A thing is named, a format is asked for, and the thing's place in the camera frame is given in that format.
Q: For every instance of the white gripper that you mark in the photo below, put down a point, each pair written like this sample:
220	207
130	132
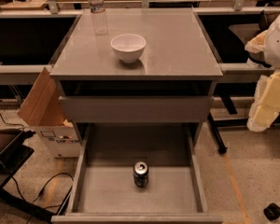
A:
279	46

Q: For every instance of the dark pepsi can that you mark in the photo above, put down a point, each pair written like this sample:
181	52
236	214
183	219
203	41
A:
140	174

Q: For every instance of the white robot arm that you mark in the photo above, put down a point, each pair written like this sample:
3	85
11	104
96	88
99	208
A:
269	43

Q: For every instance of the grey drawer cabinet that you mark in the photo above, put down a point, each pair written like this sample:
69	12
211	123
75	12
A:
176	49

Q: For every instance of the grey top drawer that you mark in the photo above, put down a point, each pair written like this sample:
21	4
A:
117	101

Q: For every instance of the open grey middle drawer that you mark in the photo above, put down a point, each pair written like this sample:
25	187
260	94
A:
104	191

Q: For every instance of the black caster wheel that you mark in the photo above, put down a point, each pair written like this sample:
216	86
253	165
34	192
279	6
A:
272	211

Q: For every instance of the white bowl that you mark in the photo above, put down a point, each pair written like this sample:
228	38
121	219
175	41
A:
128	47

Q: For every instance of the clear plastic water bottle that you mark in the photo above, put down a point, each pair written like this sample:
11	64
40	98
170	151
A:
98	16

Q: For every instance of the cardboard box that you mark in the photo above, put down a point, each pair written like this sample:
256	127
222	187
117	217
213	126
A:
42	111

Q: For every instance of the black chair at left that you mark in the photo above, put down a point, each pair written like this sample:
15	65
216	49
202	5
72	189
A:
13	155

